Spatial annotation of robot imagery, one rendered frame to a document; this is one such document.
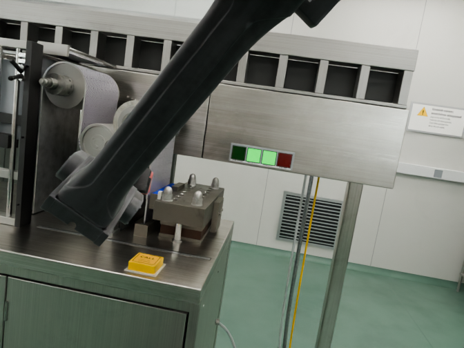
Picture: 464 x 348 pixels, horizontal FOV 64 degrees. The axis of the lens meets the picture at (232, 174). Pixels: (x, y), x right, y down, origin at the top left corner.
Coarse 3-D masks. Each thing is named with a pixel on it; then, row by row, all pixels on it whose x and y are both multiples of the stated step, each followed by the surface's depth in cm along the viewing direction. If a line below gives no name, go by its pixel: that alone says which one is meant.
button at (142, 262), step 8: (136, 256) 95; (144, 256) 96; (152, 256) 97; (128, 264) 92; (136, 264) 92; (144, 264) 91; (152, 264) 92; (160, 264) 96; (144, 272) 92; (152, 272) 91
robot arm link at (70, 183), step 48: (240, 0) 29; (288, 0) 29; (336, 0) 30; (192, 48) 31; (240, 48) 31; (144, 96) 34; (192, 96) 33; (144, 144) 35; (96, 192) 38; (96, 240) 40
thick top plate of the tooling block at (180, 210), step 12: (180, 192) 131; (192, 192) 133; (204, 192) 138; (216, 192) 140; (156, 204) 113; (168, 204) 113; (180, 204) 113; (204, 204) 117; (156, 216) 114; (168, 216) 113; (180, 216) 113; (192, 216) 112; (204, 216) 113
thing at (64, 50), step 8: (48, 48) 113; (56, 48) 112; (64, 48) 112; (72, 48) 117; (64, 56) 112; (72, 56) 120; (80, 56) 122; (88, 56) 126; (96, 64) 136; (104, 64) 138; (112, 64) 143
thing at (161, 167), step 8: (168, 144) 131; (168, 152) 133; (160, 160) 125; (168, 160) 135; (152, 168) 118; (160, 168) 126; (168, 168) 136; (160, 176) 128; (168, 176) 138; (152, 184) 120; (160, 184) 129; (152, 192) 122
